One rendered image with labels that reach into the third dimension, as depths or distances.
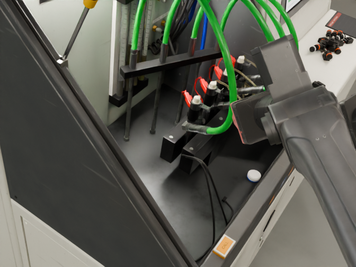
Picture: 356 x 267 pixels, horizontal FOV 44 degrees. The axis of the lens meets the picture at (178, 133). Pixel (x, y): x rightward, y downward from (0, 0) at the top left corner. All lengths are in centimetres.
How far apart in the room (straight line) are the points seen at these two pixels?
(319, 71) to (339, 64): 11
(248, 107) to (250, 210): 48
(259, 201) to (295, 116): 66
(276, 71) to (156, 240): 47
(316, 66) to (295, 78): 105
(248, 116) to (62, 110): 36
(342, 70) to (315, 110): 115
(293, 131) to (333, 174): 9
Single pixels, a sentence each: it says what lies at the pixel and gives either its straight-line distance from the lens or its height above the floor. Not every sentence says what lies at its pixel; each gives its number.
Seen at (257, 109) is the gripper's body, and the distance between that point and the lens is 66.
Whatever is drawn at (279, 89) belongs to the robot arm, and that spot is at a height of 148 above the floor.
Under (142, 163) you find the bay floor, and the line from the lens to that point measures 130.
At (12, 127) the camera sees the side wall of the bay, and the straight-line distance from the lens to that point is 103.
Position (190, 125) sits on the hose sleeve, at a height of 113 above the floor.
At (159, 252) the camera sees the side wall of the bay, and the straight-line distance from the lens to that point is 93.
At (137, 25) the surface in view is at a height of 123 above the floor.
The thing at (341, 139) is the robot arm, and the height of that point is 153.
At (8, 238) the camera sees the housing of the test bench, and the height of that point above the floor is 55.
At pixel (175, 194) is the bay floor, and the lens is 124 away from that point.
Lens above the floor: 180
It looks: 43 degrees down
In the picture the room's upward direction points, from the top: 11 degrees clockwise
